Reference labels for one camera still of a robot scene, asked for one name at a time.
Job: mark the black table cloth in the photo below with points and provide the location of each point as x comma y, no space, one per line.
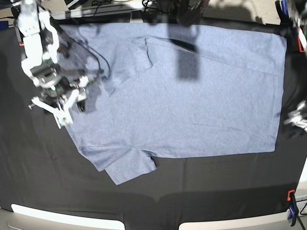
41,168

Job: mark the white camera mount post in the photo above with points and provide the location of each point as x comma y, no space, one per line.
136,17

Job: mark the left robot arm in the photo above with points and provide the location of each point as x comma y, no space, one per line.
297,13

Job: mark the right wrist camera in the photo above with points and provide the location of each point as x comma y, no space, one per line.
63,118

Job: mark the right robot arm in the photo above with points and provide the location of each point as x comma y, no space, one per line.
42,39

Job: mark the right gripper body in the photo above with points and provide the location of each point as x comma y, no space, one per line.
57,83

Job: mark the orange black clamp far right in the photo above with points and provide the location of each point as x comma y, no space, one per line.
302,41

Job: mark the blue grey t-shirt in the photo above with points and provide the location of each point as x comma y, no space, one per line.
170,91

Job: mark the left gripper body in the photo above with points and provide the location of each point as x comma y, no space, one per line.
298,117

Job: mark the orange black clamp far left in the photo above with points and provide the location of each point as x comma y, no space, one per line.
18,34

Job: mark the aluminium rail at back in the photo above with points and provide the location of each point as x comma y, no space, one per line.
102,10

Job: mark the orange black clamp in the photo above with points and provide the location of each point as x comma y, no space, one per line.
302,41
18,34

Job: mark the blue orange clamp near right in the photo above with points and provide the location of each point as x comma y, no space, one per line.
292,207

